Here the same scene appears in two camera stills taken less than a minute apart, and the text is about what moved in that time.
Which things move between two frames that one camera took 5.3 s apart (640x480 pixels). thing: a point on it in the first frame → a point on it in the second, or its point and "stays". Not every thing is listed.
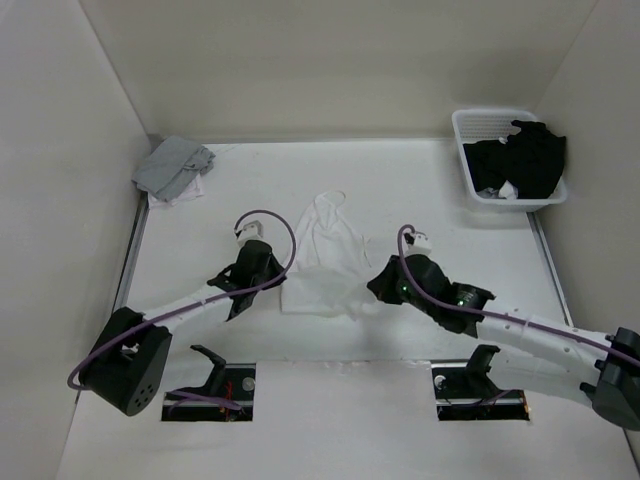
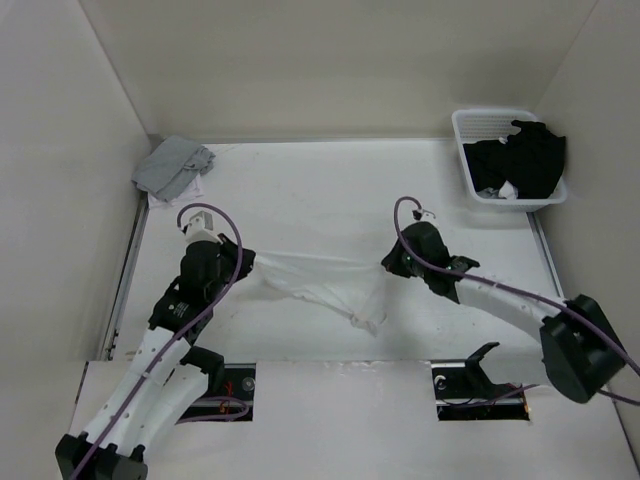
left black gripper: [277, 270] → [246, 263]
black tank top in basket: [531, 160] stays
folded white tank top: [193, 189] stays
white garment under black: [506, 191] stays
